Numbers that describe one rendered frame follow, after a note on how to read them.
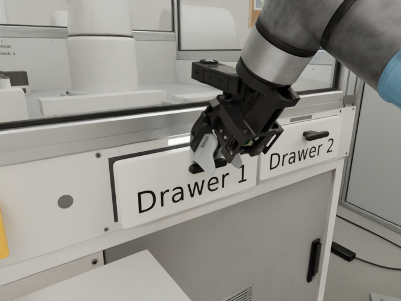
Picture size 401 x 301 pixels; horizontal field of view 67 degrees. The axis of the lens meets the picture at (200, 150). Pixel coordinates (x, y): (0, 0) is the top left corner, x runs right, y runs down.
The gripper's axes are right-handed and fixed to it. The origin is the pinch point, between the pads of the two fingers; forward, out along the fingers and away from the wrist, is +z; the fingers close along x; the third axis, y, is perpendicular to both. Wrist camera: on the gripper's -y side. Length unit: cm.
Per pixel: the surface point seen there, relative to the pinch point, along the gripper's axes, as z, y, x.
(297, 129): 1.4, -2.5, 28.1
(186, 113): -3.1, -7.6, -0.5
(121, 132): -1.3, -7.0, -12.1
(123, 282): 10.9, 11.4, -16.4
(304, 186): 17.4, 5.0, 37.4
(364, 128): 61, -32, 175
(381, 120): 49, -28, 174
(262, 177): 8.8, 2.8, 17.9
